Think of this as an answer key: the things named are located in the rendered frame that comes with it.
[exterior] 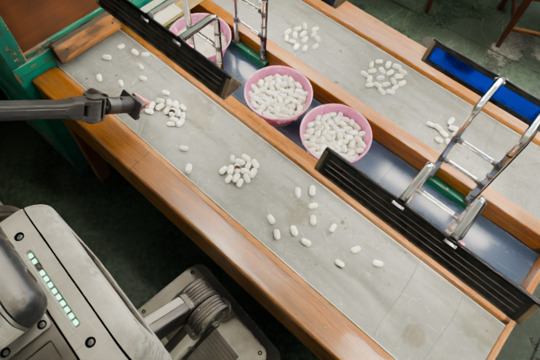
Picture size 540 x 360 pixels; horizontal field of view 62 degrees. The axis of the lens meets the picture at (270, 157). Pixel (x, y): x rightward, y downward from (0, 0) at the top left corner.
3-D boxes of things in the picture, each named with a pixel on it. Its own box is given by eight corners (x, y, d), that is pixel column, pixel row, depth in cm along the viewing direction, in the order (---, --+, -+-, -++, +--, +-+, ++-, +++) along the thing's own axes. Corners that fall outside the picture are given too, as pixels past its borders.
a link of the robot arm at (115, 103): (107, 117, 145) (109, 100, 144) (92, 110, 148) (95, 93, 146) (123, 116, 151) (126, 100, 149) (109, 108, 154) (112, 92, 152)
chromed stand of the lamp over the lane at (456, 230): (405, 296, 145) (460, 249, 107) (355, 256, 151) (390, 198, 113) (435, 255, 153) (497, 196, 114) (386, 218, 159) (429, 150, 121)
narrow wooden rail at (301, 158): (492, 330, 142) (509, 324, 133) (123, 42, 200) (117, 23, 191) (500, 317, 145) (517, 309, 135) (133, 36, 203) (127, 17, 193)
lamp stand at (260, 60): (264, 71, 192) (267, -19, 154) (231, 47, 199) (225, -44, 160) (292, 47, 200) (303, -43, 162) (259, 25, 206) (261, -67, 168)
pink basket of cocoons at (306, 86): (297, 142, 174) (300, 128, 166) (234, 121, 178) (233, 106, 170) (318, 92, 187) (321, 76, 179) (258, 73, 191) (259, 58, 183)
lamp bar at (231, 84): (223, 101, 137) (222, 86, 131) (96, 4, 157) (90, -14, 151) (242, 87, 140) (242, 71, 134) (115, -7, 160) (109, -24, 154)
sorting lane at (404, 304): (453, 411, 125) (456, 411, 123) (60, 70, 183) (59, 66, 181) (502, 327, 137) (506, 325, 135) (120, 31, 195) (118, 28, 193)
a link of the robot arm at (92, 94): (89, 124, 142) (92, 99, 139) (66, 112, 147) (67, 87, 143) (120, 119, 152) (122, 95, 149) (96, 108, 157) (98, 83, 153)
